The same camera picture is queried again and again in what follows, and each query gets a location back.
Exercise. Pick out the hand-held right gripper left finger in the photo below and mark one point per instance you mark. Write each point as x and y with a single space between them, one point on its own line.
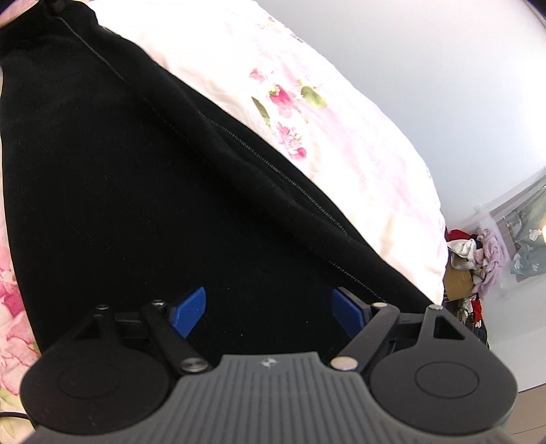
190 310

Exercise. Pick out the brown cardboard box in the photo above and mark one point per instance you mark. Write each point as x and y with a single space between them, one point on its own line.
458 284

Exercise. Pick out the grey printed curtain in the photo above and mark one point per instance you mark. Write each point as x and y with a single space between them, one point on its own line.
527 247

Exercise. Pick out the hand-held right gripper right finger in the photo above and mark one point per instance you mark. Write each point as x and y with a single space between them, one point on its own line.
347 310

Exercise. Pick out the pile of clothes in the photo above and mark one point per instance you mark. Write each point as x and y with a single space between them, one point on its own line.
490 252

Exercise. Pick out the black pants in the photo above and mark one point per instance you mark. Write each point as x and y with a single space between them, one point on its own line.
128 192

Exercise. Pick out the pink floral blanket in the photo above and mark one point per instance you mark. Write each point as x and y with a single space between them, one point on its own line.
341 170

